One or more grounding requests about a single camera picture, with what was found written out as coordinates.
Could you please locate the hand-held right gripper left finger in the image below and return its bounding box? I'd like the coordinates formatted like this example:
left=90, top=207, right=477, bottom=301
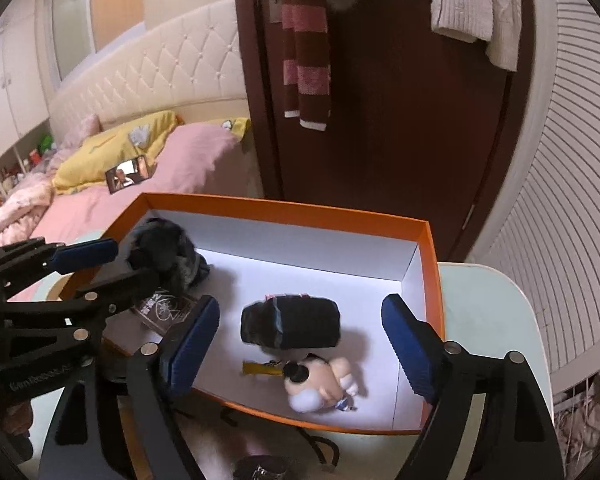
left=42, top=295, right=221, bottom=480

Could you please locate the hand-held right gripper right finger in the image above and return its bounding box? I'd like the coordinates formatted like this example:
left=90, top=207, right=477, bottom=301
left=381, top=292, right=566, bottom=480

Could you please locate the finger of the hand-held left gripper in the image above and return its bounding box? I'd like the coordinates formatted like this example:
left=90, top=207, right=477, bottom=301
left=0, top=238, right=120, bottom=291
left=0, top=267, right=167, bottom=357

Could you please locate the brown card box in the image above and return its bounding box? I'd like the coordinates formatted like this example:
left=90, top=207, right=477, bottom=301
left=130, top=287, right=203, bottom=336

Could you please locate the dark fluffy pompom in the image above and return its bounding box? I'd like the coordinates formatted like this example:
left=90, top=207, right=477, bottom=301
left=127, top=217, right=212, bottom=293

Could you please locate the doll figure keychain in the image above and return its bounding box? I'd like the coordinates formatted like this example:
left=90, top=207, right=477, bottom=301
left=242, top=352, right=368, bottom=413

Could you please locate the black plastic bag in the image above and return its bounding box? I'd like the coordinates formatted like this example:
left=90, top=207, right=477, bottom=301
left=240, top=292, right=342, bottom=351

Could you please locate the orange cardboard box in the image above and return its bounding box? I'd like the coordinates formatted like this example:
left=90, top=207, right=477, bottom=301
left=60, top=191, right=447, bottom=435

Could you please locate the pink floral quilt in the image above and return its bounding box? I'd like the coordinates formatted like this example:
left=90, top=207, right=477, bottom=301
left=0, top=180, right=56, bottom=251

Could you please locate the smartphone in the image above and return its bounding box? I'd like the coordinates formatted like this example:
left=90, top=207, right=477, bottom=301
left=105, top=156, right=156, bottom=195

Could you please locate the yellow pillow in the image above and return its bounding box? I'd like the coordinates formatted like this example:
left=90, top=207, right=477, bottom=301
left=52, top=110, right=178, bottom=196
left=220, top=117, right=252, bottom=137

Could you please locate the white shelf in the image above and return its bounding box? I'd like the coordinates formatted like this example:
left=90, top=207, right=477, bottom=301
left=0, top=130, right=61, bottom=201

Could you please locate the pink floral pillow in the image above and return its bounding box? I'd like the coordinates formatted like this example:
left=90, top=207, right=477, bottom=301
left=60, top=112, right=102, bottom=148

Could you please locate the dark round object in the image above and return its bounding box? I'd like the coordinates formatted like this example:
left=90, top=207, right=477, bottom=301
left=232, top=455, right=288, bottom=480

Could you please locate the white wardrobe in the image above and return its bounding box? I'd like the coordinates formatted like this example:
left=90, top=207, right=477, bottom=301
left=0, top=25, right=51, bottom=161

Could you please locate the cream tufted headboard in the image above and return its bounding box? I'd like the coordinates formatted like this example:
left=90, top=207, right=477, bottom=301
left=47, top=0, right=253, bottom=136

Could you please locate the dark wooden door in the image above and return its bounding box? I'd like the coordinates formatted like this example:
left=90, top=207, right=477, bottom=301
left=232, top=0, right=536, bottom=262

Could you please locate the white slatted panel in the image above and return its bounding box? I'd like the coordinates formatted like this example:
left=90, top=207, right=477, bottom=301
left=475, top=0, right=600, bottom=376

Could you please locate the maroon pink striped scarf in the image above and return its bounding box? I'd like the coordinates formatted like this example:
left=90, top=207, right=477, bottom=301
left=280, top=0, right=332, bottom=132

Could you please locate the white knit sweater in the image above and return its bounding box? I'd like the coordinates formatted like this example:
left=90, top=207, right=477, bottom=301
left=427, top=0, right=523, bottom=72

